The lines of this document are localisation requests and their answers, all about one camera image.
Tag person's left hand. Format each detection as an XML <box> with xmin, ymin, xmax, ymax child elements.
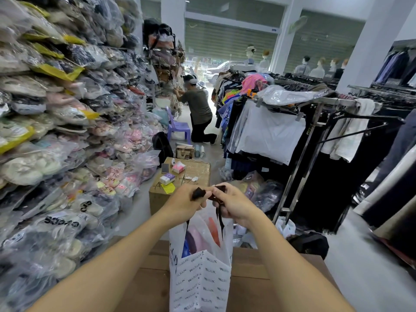
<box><xmin>161</xmin><ymin>183</ymin><xmax>213</xmax><ymax>222</ymax></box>

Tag person's right hand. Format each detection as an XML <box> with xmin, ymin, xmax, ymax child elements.
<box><xmin>211</xmin><ymin>182</ymin><xmax>261</xmax><ymax>228</ymax></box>

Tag white printed bag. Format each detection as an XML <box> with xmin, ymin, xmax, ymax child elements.
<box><xmin>169</xmin><ymin>184</ymin><xmax>234</xmax><ymax>312</ymax></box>

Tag person's right forearm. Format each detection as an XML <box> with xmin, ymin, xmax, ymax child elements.
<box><xmin>235</xmin><ymin>212</ymin><xmax>355</xmax><ymax>312</ymax></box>

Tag person's left forearm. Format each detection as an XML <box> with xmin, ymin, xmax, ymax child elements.
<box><xmin>27</xmin><ymin>212</ymin><xmax>177</xmax><ymax>312</ymax></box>

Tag brown cardboard box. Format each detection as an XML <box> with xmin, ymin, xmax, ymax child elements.
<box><xmin>149</xmin><ymin>157</ymin><xmax>211</xmax><ymax>215</ymax></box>

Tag orange garment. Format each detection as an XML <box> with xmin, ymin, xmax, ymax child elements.
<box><xmin>208</xmin><ymin>218</ymin><xmax>222</xmax><ymax>248</ymax></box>

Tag bagged clothes pile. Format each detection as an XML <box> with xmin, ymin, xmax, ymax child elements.
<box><xmin>240</xmin><ymin>171</ymin><xmax>284</xmax><ymax>212</ymax></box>

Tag beige handbag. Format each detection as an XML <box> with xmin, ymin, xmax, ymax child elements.
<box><xmin>175</xmin><ymin>144</ymin><xmax>195</xmax><ymax>160</ymax></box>

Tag black backpack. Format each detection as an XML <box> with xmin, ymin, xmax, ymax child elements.
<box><xmin>152</xmin><ymin>131</ymin><xmax>174</xmax><ymax>167</ymax></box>

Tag purple plastic chair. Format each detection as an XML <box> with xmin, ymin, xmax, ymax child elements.
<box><xmin>166</xmin><ymin>106</ymin><xmax>192</xmax><ymax>145</ymax></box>

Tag white hanging garment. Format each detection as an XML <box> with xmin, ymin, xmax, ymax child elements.
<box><xmin>235</xmin><ymin>100</ymin><xmax>307</xmax><ymax>166</ymax></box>

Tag white plastic bags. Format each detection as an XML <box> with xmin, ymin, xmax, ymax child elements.
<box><xmin>276</xmin><ymin>216</ymin><xmax>296</xmax><ymax>239</ymax></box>

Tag row of colourful hanging clothes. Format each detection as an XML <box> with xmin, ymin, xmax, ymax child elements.
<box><xmin>214</xmin><ymin>71</ymin><xmax>249</xmax><ymax>154</ymax></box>

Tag metal clothes rack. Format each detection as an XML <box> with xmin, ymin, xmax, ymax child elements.
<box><xmin>253</xmin><ymin>96</ymin><xmax>406</xmax><ymax>225</ymax></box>

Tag black floor bag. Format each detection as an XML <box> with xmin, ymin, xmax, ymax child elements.
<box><xmin>287</xmin><ymin>232</ymin><xmax>330</xmax><ymax>260</ymax></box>

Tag row of black hanging garments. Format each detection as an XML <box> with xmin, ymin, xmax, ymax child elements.
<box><xmin>286</xmin><ymin>104</ymin><xmax>364</xmax><ymax>234</ymax></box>

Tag pink garment pile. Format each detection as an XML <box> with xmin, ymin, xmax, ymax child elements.
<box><xmin>240</xmin><ymin>73</ymin><xmax>270</xmax><ymax>95</ymax></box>

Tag clear plastic bag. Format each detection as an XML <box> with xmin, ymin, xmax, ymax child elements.
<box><xmin>256</xmin><ymin>84</ymin><xmax>329</xmax><ymax>106</ymax></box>

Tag silver car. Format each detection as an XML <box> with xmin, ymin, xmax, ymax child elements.
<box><xmin>205</xmin><ymin>61</ymin><xmax>242</xmax><ymax>83</ymax></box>

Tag white mannequin bust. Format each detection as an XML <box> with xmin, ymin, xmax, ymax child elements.
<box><xmin>335</xmin><ymin>58</ymin><xmax>349</xmax><ymax>79</ymax></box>
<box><xmin>259</xmin><ymin>50</ymin><xmax>272</xmax><ymax>72</ymax></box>
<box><xmin>309</xmin><ymin>57</ymin><xmax>327</xmax><ymax>78</ymax></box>
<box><xmin>325</xmin><ymin>58</ymin><xmax>340</xmax><ymax>78</ymax></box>
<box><xmin>294</xmin><ymin>56</ymin><xmax>312</xmax><ymax>77</ymax></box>

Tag mannequin bust with hat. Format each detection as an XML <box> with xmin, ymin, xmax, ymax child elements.
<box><xmin>244</xmin><ymin>45</ymin><xmax>257</xmax><ymax>65</ymax></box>

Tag cream hanging garment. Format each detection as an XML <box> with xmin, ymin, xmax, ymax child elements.
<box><xmin>320</xmin><ymin>98</ymin><xmax>376</xmax><ymax>163</ymax></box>

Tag display rack of handbags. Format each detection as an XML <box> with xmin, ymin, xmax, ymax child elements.
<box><xmin>143</xmin><ymin>18</ymin><xmax>186</xmax><ymax>111</ymax></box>

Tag row of hanging trousers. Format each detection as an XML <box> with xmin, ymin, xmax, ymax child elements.
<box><xmin>352</xmin><ymin>109</ymin><xmax>416</xmax><ymax>268</ymax></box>

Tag row of dark suit jackets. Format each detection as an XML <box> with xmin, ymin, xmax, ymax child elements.
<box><xmin>373</xmin><ymin>49</ymin><xmax>416</xmax><ymax>89</ymax></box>

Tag wall of bagged slippers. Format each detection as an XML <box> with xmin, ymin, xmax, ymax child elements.
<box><xmin>0</xmin><ymin>0</ymin><xmax>164</xmax><ymax>312</ymax></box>

